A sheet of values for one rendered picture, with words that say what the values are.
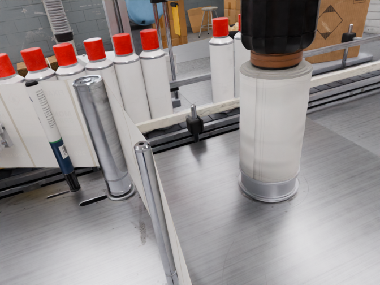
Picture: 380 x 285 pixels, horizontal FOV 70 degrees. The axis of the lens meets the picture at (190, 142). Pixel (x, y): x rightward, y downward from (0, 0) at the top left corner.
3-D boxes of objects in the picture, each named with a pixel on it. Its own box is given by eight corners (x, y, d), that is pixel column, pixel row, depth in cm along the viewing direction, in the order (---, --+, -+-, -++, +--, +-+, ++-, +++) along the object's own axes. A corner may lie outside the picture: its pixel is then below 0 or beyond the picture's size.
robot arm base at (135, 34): (123, 59, 92) (117, 27, 87) (113, 53, 104) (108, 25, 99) (165, 53, 97) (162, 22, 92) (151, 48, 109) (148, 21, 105)
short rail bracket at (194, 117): (194, 160, 58) (188, 108, 52) (189, 153, 61) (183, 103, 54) (207, 155, 59) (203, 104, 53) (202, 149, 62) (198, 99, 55)
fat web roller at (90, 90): (108, 205, 42) (68, 88, 32) (105, 188, 45) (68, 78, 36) (138, 195, 43) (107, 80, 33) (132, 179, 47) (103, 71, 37)
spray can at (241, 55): (241, 108, 66) (241, 16, 55) (230, 100, 70) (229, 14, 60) (259, 103, 68) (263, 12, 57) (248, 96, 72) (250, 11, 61)
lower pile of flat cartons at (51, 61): (21, 83, 420) (15, 69, 409) (21, 75, 462) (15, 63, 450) (65, 73, 444) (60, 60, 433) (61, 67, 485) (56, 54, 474)
